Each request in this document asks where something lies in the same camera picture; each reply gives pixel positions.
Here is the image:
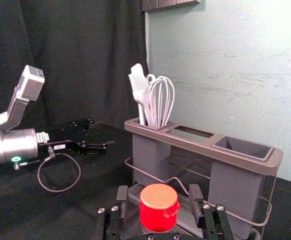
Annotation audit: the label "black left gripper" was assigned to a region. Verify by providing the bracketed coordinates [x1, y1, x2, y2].
[36, 119, 116, 157]

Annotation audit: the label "white slotted silicone spatula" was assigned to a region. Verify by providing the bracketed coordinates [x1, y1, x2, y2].
[128, 63, 151, 126]

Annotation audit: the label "black table cloth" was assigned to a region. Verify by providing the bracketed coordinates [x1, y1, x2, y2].
[0, 120, 291, 240]

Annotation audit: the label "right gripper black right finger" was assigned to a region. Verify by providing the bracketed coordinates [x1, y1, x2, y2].
[188, 183, 235, 240]

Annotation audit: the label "grey utensil rack steel bars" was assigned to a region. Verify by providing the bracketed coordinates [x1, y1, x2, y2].
[123, 117, 284, 240]

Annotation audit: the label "thin dark gripper cable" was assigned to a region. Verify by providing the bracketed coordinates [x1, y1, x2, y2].
[37, 146, 82, 193]

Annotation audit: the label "white silicone whisk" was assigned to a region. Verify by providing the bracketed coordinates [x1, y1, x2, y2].
[146, 75, 176, 129]

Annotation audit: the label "red jar with gold lid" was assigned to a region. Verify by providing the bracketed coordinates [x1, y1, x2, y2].
[138, 183, 181, 233]

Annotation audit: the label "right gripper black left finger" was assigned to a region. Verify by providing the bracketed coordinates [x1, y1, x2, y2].
[96, 185, 129, 240]

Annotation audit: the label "black backdrop curtain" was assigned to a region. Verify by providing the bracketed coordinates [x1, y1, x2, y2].
[0, 0, 149, 131]

